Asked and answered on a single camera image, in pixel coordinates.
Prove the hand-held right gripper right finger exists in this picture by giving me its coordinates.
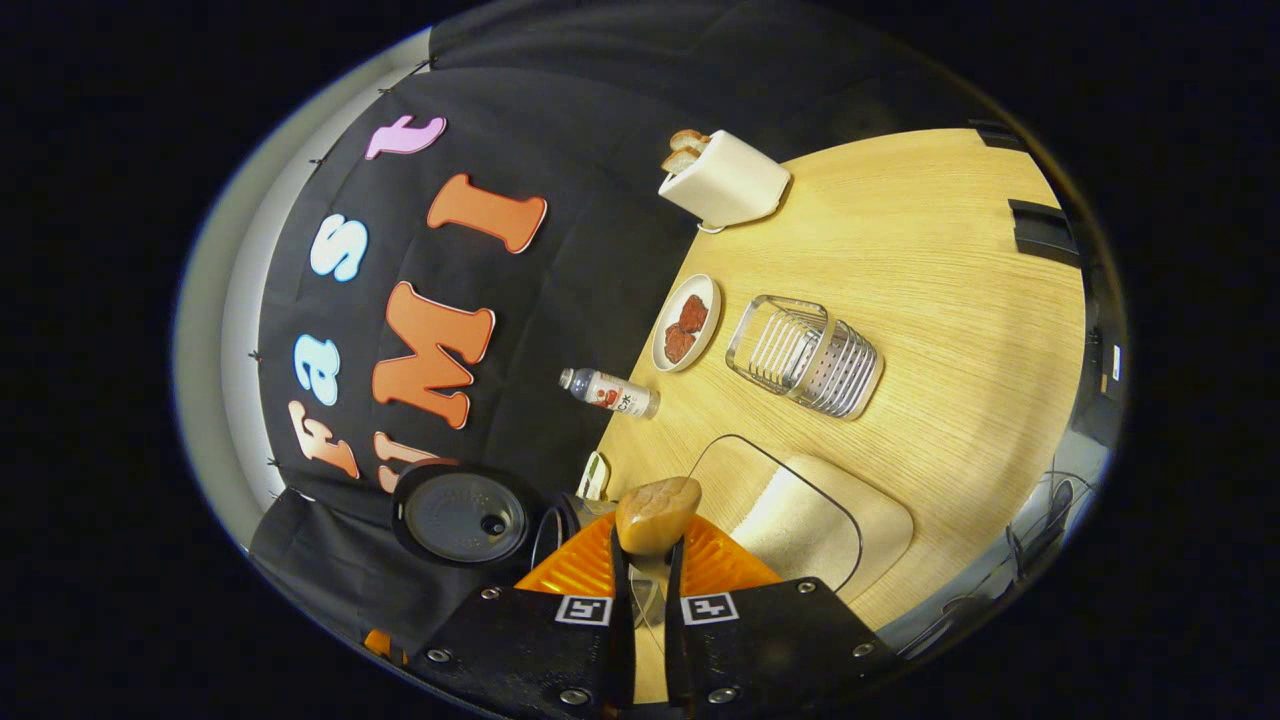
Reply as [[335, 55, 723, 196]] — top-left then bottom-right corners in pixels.
[[665, 515, 901, 706]]

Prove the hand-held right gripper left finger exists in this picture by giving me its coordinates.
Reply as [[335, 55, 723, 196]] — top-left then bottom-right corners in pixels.
[[415, 512, 636, 711]]

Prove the black rice cooker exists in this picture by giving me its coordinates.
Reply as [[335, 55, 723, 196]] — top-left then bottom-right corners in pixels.
[[392, 460, 621, 581]]

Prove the wooden spoon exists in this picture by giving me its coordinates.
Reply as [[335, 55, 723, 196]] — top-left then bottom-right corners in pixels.
[[615, 477, 703, 646]]

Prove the metal wire chopstick holder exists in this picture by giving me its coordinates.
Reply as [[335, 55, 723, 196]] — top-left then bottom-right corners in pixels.
[[726, 295, 884, 420]]

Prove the small clear drink bottle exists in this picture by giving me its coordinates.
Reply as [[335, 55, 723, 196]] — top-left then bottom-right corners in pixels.
[[558, 367, 661, 420]]

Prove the white plate with meat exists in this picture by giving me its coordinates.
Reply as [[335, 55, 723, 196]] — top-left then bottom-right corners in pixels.
[[652, 274, 723, 373]]

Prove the white toaster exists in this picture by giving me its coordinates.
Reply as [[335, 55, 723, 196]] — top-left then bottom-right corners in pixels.
[[658, 130, 793, 229]]

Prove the black backdrop cloth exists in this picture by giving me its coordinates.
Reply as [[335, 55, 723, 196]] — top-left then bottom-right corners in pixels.
[[247, 0, 1011, 651]]

